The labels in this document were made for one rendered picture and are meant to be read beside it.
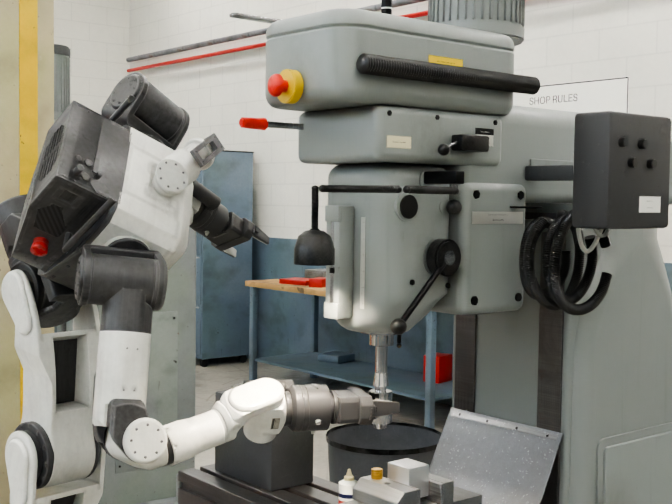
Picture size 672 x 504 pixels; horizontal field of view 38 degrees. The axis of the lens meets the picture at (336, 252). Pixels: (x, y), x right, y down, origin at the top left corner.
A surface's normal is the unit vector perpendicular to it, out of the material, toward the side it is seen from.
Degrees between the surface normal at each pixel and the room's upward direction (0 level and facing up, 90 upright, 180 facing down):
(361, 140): 90
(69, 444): 80
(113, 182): 58
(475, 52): 90
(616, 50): 90
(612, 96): 90
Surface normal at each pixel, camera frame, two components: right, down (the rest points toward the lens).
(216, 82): -0.77, 0.02
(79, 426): 0.75, -0.11
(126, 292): 0.35, -0.14
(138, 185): 0.65, -0.50
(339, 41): -0.19, 0.05
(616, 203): 0.64, 0.05
